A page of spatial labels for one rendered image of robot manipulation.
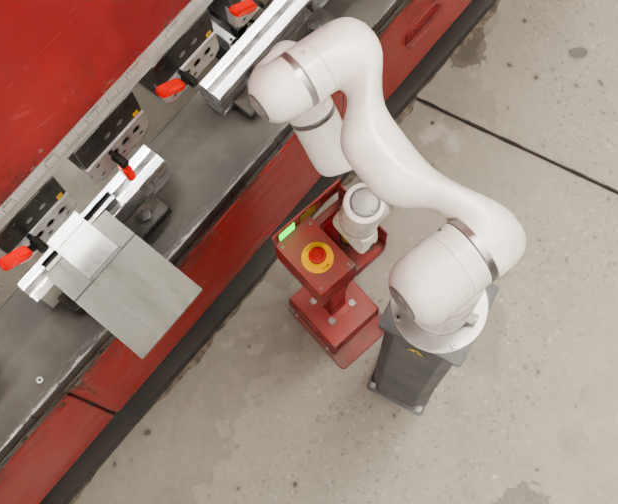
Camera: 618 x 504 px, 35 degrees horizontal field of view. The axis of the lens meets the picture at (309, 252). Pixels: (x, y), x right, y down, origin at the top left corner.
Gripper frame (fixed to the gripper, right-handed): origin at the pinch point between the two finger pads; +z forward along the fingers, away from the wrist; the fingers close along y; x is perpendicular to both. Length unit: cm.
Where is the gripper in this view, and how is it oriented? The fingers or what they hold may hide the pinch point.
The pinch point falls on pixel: (353, 236)
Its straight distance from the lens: 223.2
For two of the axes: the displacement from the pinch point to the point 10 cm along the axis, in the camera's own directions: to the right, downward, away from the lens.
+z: -0.2, 1.9, 9.8
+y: 6.7, 7.3, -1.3
